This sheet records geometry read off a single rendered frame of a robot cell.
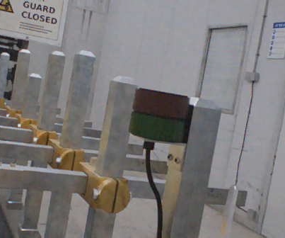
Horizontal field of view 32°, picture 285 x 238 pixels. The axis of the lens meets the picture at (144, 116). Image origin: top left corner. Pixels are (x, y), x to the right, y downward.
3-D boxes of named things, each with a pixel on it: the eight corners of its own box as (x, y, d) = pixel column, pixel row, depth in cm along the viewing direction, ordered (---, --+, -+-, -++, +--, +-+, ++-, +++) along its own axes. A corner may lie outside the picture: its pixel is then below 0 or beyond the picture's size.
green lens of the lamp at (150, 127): (168, 135, 58) (171, 117, 58) (192, 144, 52) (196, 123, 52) (120, 129, 55) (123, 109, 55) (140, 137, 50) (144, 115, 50)
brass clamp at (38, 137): (46, 144, 135) (49, 126, 134) (57, 154, 122) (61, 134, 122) (23, 142, 132) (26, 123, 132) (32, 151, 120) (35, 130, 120)
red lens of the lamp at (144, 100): (172, 114, 58) (175, 95, 57) (196, 120, 52) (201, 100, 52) (124, 106, 55) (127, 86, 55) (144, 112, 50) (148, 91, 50)
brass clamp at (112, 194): (103, 193, 89) (108, 164, 89) (131, 215, 76) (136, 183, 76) (70, 190, 86) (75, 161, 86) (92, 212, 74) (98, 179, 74)
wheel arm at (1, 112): (88, 129, 187) (90, 121, 187) (91, 130, 185) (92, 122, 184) (-12, 115, 173) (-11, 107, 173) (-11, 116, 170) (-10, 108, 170)
